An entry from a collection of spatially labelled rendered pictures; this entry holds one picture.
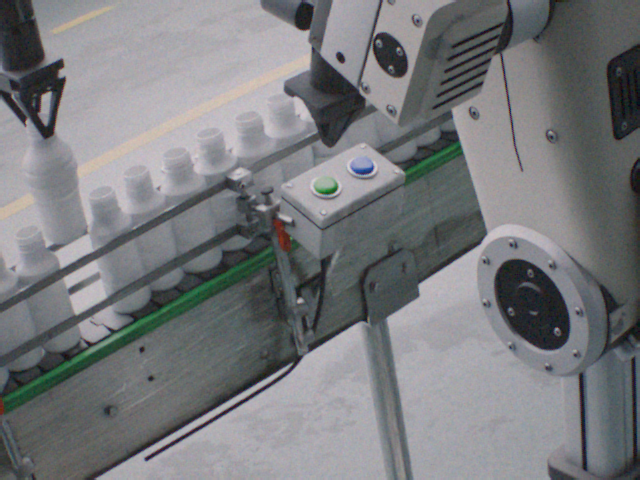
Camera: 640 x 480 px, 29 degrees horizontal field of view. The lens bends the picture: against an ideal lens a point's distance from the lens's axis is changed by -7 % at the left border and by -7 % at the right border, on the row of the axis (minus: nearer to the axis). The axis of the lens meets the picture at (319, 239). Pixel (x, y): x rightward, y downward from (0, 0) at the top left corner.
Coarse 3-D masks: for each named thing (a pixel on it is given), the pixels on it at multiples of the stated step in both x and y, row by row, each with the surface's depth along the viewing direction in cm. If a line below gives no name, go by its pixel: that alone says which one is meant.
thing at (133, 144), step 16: (288, 64) 518; (304, 64) 515; (256, 80) 509; (272, 80) 506; (224, 96) 500; (192, 112) 492; (208, 112) 490; (160, 128) 485; (128, 144) 477; (96, 160) 471; (112, 160) 468; (80, 176) 461; (0, 208) 450; (16, 208) 448
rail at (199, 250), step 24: (432, 120) 192; (216, 192) 170; (168, 216) 166; (120, 240) 162; (216, 240) 172; (72, 264) 158; (168, 264) 168; (24, 288) 155; (72, 288) 168; (0, 312) 153; (96, 312) 163; (48, 336) 159; (0, 360) 155
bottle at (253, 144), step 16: (256, 112) 175; (240, 128) 174; (256, 128) 174; (240, 144) 175; (256, 144) 174; (272, 144) 175; (240, 160) 175; (256, 160) 174; (256, 176) 175; (272, 176) 176; (256, 192) 177
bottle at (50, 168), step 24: (48, 144) 154; (24, 168) 155; (48, 168) 154; (72, 168) 156; (48, 192) 156; (72, 192) 158; (48, 216) 158; (72, 216) 159; (48, 240) 161; (72, 240) 160
